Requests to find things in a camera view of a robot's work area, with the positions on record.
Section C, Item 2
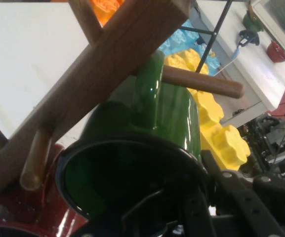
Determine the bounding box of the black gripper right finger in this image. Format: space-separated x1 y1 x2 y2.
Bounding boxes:
201 150 285 237

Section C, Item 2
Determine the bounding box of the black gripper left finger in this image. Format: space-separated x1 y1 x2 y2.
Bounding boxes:
78 189 209 237

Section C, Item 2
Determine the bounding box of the green enamel mug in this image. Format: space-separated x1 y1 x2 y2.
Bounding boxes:
55 50 208 223

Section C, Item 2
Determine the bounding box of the yellow giant toy brick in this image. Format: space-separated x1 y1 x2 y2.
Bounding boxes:
163 48 251 171

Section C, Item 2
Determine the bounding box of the white side table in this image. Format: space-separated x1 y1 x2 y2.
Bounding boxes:
196 0 285 121

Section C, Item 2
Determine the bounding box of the red enamel mug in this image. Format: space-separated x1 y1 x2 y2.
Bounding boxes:
0 143 90 237

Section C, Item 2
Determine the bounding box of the red pot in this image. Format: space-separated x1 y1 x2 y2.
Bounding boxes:
266 40 285 64

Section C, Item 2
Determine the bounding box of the brown wooden mug tree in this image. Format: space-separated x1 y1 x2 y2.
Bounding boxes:
0 0 244 209

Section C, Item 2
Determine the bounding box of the black and blue controller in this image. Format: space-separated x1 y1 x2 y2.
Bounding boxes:
232 29 260 60

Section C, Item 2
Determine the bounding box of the black tripod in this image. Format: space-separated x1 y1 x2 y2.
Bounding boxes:
181 0 233 75

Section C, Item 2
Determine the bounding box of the blue giant toy brick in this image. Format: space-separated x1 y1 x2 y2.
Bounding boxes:
157 19 222 76

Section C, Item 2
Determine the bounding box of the green round object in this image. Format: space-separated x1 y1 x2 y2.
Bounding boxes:
242 4 265 33

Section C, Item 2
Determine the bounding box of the orange giant toy brick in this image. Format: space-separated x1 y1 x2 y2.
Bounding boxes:
89 0 125 27

